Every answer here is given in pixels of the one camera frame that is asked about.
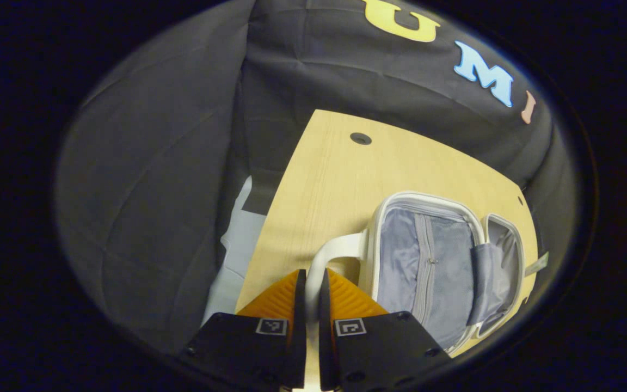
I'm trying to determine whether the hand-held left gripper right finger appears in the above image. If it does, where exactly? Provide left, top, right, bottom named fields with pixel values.
left=317, top=268, right=451, bottom=391

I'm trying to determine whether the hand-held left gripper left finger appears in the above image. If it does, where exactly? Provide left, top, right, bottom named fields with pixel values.
left=179, top=269, right=308, bottom=389

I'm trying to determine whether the small white suitcase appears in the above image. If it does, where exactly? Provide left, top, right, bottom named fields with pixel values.
left=292, top=191, right=526, bottom=391

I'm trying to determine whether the green white cosmetic tube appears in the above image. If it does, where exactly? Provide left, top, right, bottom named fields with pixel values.
left=525, top=252, right=549, bottom=277

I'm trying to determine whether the black backdrop cloth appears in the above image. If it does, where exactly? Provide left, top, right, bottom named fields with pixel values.
left=55, top=0, right=570, bottom=354

